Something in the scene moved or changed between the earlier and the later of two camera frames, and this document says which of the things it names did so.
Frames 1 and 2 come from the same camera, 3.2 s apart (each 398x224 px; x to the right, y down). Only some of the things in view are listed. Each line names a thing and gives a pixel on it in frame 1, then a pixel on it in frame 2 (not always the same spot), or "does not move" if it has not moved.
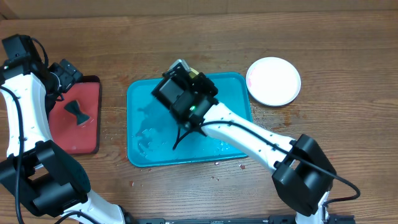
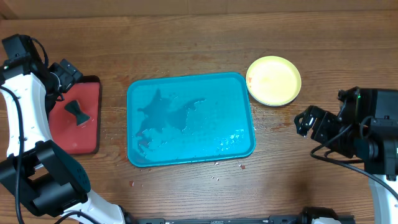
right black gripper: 207,83 -> 306,121
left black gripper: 69,78 does not move
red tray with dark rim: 74,139 does not move
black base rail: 236,219 does not move
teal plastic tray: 153,137 does not move
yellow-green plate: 193,72 -> 273,81
